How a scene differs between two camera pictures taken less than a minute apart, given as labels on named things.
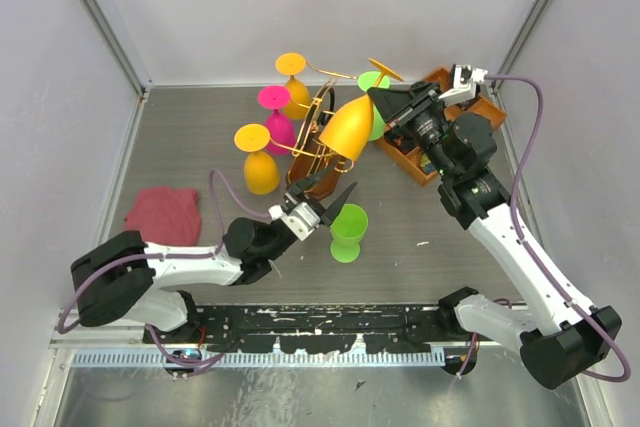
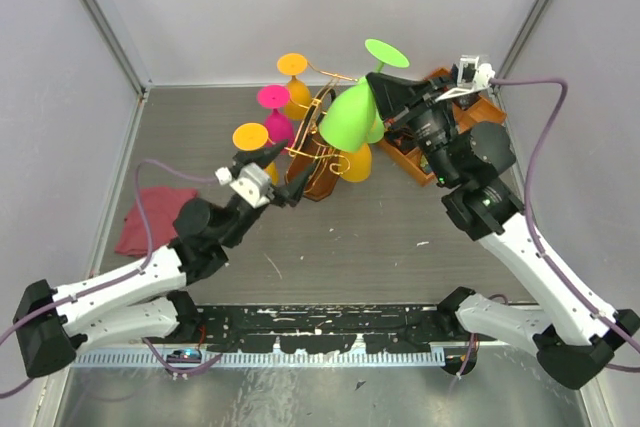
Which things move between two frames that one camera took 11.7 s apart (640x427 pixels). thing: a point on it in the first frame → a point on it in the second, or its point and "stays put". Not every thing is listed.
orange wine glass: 292,64 stays put
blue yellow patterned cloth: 426,165 stays put
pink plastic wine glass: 280,124 stays put
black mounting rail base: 310,328 stays put
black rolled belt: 401,140 stays put
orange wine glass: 348,131 → 355,165
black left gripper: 310,204 → 275,187
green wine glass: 346,232 → 349,121
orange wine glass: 261,172 stays put
